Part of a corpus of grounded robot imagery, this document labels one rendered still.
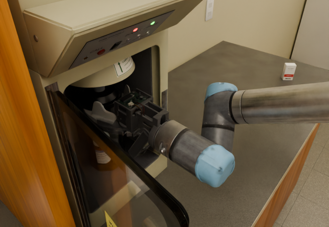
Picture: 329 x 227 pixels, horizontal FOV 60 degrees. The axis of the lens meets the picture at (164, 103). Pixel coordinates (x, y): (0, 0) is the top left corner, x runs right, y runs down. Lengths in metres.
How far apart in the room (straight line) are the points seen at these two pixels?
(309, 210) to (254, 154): 1.22
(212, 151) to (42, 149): 0.29
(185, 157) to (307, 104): 0.24
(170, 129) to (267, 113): 0.19
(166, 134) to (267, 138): 0.59
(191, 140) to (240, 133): 0.55
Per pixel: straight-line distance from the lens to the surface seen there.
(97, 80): 0.61
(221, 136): 0.64
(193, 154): 0.54
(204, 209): 0.84
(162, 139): 0.57
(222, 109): 0.64
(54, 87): 0.51
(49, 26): 0.40
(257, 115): 0.61
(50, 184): 0.47
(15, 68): 0.36
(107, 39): 0.44
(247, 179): 0.93
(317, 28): 3.51
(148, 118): 0.61
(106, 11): 0.41
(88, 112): 0.70
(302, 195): 2.26
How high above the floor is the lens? 1.62
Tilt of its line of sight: 35 degrees down
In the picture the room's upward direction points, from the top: straight up
